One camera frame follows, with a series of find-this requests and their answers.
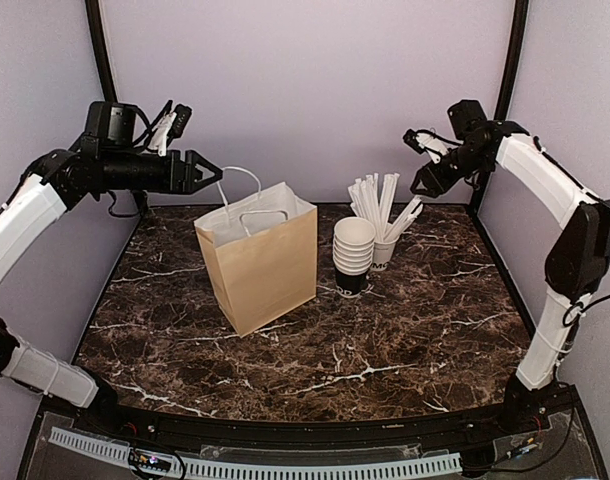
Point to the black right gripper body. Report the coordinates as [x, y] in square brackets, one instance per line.
[443, 181]

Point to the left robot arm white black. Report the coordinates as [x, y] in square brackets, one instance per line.
[119, 149]

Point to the stack of black paper cups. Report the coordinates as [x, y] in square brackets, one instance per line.
[353, 251]

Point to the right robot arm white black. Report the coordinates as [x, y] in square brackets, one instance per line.
[579, 255]

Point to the grey cable duct rail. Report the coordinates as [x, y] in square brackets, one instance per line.
[219, 462]

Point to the bundle of white wrapped straws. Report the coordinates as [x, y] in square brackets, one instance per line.
[372, 198]

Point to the black enclosure frame post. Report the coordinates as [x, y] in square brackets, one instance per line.
[506, 90]

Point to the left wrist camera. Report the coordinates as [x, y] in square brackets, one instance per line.
[168, 128]

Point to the brown paper bag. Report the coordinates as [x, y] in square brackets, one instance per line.
[261, 255]

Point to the black left frame post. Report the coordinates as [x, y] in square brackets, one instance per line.
[100, 51]

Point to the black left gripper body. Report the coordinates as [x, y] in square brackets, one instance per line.
[167, 180]

